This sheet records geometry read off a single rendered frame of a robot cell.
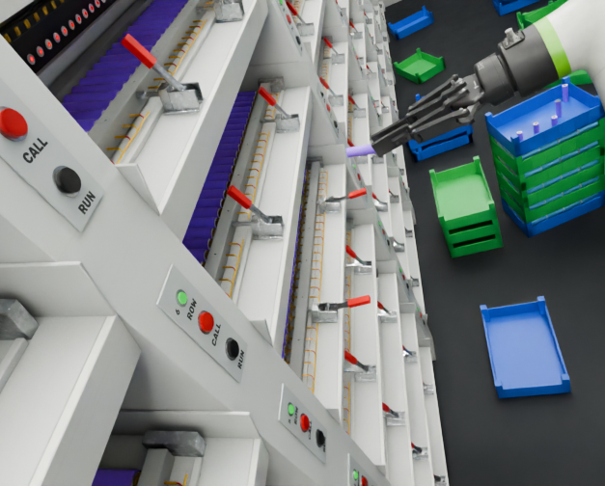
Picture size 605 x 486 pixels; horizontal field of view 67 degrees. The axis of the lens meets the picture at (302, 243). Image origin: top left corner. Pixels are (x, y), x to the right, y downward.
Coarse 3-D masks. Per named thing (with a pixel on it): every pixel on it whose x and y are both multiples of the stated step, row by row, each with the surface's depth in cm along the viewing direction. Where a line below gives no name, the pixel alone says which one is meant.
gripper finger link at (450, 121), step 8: (456, 112) 71; (464, 112) 70; (440, 120) 73; (448, 120) 72; (456, 120) 72; (472, 120) 71; (416, 128) 76; (424, 128) 74; (432, 128) 74; (440, 128) 73; (448, 128) 73; (424, 136) 75; (432, 136) 75
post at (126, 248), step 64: (0, 64) 26; (64, 128) 29; (0, 192) 24; (128, 192) 34; (0, 256) 27; (64, 256) 27; (128, 256) 32; (192, 256) 39; (128, 320) 31; (192, 384) 36; (256, 384) 44
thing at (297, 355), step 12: (312, 168) 100; (312, 180) 97; (312, 192) 94; (312, 204) 91; (312, 216) 88; (324, 216) 90; (312, 228) 86; (312, 240) 84; (312, 252) 82; (300, 264) 80; (312, 264) 82; (300, 276) 78; (300, 288) 76; (300, 300) 74; (300, 312) 72; (300, 324) 71; (300, 336) 69; (300, 348) 68; (300, 360) 66; (300, 372) 65
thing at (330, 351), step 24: (336, 168) 103; (336, 192) 97; (336, 216) 91; (336, 240) 86; (336, 264) 82; (336, 288) 78; (312, 336) 72; (336, 336) 71; (288, 360) 69; (312, 360) 69; (336, 360) 68; (312, 384) 66; (336, 384) 66; (336, 408) 58
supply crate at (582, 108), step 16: (544, 96) 162; (560, 96) 163; (576, 96) 158; (592, 96) 149; (512, 112) 164; (528, 112) 165; (544, 112) 162; (576, 112) 155; (592, 112) 146; (496, 128) 159; (512, 128) 163; (528, 128) 159; (544, 128) 156; (560, 128) 148; (576, 128) 149; (512, 144) 150; (528, 144) 150; (544, 144) 151
